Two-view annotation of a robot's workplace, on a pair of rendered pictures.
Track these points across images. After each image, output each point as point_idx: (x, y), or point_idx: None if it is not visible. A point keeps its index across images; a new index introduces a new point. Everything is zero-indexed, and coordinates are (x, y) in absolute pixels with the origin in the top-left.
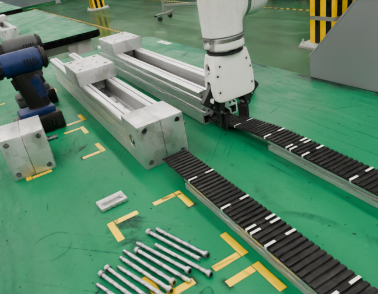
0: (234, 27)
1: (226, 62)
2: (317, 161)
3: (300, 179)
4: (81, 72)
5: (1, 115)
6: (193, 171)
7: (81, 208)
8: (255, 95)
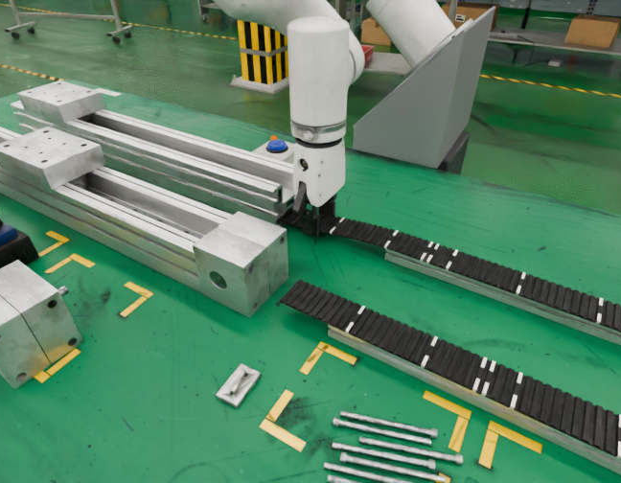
0: (343, 111)
1: (328, 155)
2: (469, 274)
3: (448, 294)
4: (52, 165)
5: None
6: (340, 313)
7: (194, 410)
8: None
